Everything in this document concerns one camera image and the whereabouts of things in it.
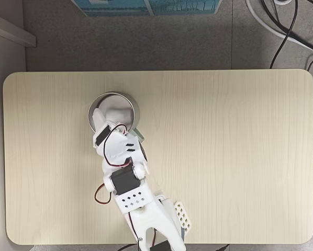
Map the black usb cable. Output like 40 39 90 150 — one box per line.
118 243 138 251

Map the white thick cable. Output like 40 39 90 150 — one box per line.
245 0 313 53

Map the white gauze dressing roll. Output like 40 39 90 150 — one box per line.
103 104 133 126

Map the white shelf ledge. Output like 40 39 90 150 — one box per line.
0 12 37 48

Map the blue printed box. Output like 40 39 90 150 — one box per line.
71 0 223 17

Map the steel mug green handle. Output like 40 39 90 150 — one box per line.
87 90 146 143

